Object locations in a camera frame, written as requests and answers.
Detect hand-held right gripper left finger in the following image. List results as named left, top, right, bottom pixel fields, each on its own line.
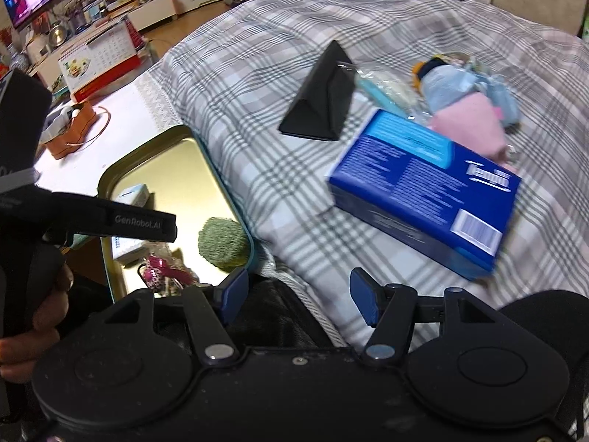
left=94, top=267, right=249, bottom=366

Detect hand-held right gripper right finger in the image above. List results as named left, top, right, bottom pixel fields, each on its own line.
left=350, top=267, right=502, bottom=366

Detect small white box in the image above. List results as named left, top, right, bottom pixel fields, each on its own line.
left=112, top=183, right=150, bottom=263

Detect green round scrubber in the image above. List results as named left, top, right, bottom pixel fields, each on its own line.
left=198, top=216, right=251, bottom=270

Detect pink patterned trinket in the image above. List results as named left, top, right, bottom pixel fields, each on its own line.
left=138, top=253, right=198, bottom=296

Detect gold metal tray teal rim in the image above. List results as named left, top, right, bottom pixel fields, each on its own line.
left=96, top=124, right=256, bottom=302

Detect blue tissue pack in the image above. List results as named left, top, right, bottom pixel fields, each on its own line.
left=326, top=108, right=523, bottom=281

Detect clear packet with blue toothbrush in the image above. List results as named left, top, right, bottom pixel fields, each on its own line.
left=354, top=62, right=415, bottom=116

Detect pink and blue cloth bundle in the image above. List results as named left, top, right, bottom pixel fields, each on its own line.
left=423, top=62, right=521, bottom=125

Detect person's left hand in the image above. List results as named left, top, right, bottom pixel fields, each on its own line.
left=0, top=264, right=74, bottom=384

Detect white mesh cloth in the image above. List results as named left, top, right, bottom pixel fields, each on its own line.
left=281, top=281, right=350, bottom=346

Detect brown leather pouch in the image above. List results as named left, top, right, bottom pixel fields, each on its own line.
left=41, top=104, right=111, bottom=159

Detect white gadget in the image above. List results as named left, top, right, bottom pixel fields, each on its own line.
left=43, top=104, right=86, bottom=136

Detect white lace-edged tablecloth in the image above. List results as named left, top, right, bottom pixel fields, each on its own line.
left=34, top=74, right=185, bottom=194

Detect desk calendar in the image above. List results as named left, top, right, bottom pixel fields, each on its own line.
left=57, top=21, right=148, bottom=102

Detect cluttered shelf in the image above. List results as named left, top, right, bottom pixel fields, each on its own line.
left=0, top=0, right=130, bottom=84

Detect black triangular case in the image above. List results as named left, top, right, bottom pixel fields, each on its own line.
left=278, top=39, right=357, bottom=141

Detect grey plaid blanket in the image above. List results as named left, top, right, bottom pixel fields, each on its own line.
left=147, top=0, right=589, bottom=355

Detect yellow and navy socks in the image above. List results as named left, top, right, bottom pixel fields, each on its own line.
left=412, top=55, right=445, bottom=93

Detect white low cabinet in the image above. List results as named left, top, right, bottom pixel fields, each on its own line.
left=126, top=0, right=231, bottom=28

